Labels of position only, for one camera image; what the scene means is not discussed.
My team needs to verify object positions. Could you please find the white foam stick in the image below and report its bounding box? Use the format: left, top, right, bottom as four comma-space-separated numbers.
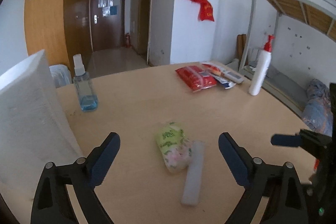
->
181, 140, 205, 206

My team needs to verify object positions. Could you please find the green white plastic bag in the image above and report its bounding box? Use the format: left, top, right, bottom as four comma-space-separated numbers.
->
155, 122, 193, 173

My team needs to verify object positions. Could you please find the patterned blue bedding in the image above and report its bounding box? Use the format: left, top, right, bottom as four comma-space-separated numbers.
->
301, 79, 333, 137

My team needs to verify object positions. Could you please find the white lotion pump bottle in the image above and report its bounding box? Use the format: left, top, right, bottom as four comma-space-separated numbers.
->
249, 35, 274, 96

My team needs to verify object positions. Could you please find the white foam box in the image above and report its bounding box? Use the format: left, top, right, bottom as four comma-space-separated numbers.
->
0, 49, 84, 185

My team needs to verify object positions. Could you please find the white remote control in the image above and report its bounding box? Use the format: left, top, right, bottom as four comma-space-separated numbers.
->
209, 63, 245, 84

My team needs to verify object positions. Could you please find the blue white small packet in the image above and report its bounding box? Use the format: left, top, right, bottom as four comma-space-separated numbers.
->
209, 72, 236, 89

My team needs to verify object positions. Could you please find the red orange small packet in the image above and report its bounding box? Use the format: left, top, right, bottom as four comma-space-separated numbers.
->
202, 63, 222, 77

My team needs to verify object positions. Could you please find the blue spray bottle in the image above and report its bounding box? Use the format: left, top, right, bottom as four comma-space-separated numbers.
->
73, 54, 98, 112

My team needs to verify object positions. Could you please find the red snack packet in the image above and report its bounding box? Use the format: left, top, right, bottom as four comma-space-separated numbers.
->
175, 65, 217, 92

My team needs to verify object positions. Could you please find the light blue covered bin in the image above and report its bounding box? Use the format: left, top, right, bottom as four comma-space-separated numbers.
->
49, 64, 72, 88

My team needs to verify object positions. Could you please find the metal bunk bed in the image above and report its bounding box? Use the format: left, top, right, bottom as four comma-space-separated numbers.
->
239, 0, 335, 116

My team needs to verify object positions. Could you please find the red fire extinguisher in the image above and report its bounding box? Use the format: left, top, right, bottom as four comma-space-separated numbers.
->
125, 33, 131, 48

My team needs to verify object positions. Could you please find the wooden wardrobe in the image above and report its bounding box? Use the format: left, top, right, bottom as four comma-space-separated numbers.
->
24, 0, 92, 72

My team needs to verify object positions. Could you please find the dark brown entrance door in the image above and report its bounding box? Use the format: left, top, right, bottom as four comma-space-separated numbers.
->
91, 0, 125, 52

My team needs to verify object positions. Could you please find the brown side door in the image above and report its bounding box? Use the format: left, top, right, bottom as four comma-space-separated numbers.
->
137, 0, 152, 65

